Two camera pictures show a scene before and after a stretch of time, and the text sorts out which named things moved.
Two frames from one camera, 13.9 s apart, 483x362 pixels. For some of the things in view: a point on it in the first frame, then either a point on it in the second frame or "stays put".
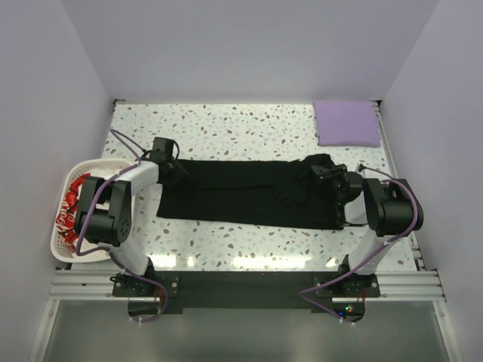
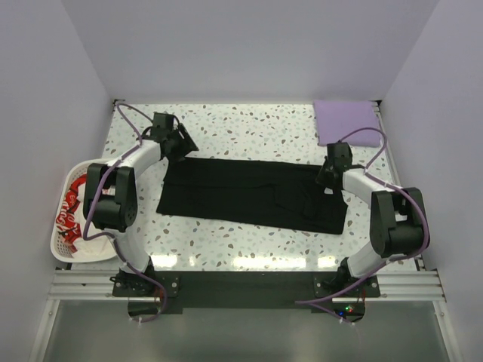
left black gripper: [180, 173] → [187, 145]
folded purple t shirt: [346, 123] stays put
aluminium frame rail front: [97, 286] stays put
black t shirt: [287, 192] stays put
